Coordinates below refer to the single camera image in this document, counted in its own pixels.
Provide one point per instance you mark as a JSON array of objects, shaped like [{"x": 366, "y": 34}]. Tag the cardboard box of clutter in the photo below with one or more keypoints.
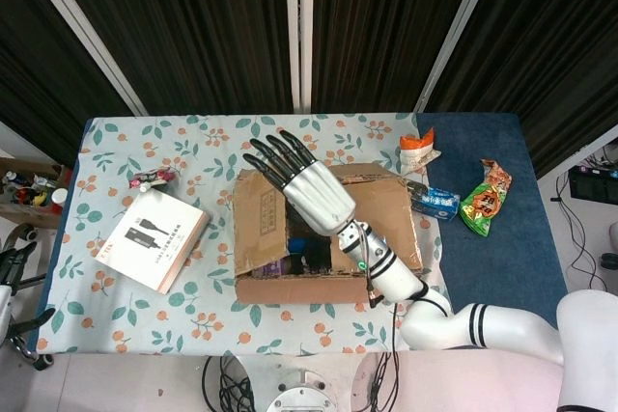
[{"x": 29, "y": 195}]

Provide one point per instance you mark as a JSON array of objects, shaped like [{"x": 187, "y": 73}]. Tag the orange white snack bag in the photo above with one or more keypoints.
[{"x": 414, "y": 149}]

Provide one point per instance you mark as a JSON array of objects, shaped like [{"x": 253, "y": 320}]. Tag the brown cardboard shipping box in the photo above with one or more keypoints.
[{"x": 381, "y": 200}]

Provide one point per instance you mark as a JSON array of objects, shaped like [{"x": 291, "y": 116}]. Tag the green orange snack bag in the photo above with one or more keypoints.
[{"x": 483, "y": 204}]

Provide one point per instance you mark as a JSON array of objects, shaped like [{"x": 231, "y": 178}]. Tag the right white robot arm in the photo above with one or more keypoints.
[{"x": 396, "y": 277}]

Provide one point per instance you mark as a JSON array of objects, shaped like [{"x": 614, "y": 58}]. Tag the white orange-edged product box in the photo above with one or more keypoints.
[{"x": 149, "y": 238}]

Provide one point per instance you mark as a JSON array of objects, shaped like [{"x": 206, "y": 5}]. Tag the white slanted partition post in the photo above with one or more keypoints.
[
  {"x": 458, "y": 31},
  {"x": 87, "y": 35}
]

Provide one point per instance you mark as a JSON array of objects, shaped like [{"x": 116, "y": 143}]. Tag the white upright partition post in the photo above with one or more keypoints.
[{"x": 299, "y": 31}]

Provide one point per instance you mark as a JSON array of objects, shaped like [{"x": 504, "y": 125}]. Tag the black caster wheel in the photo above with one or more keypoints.
[{"x": 610, "y": 260}]

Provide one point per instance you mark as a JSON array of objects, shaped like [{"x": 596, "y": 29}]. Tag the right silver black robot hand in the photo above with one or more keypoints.
[{"x": 318, "y": 195}]

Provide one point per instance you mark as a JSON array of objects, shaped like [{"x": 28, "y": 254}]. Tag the purple pink small carton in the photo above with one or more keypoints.
[{"x": 272, "y": 268}]

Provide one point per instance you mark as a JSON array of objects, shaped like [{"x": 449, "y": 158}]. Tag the blue white snack pack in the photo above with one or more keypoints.
[{"x": 437, "y": 202}]

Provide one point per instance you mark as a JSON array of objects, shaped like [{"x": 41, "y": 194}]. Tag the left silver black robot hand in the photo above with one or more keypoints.
[{"x": 14, "y": 262}]

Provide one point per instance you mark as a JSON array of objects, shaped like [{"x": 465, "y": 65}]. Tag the pink red snack pouch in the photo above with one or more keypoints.
[{"x": 152, "y": 178}]

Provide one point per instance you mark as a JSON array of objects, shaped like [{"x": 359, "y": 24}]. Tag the black electronic device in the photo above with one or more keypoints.
[{"x": 591, "y": 185}]

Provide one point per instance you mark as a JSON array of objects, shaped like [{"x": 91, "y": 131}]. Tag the round silver robot base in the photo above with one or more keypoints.
[{"x": 301, "y": 392}]

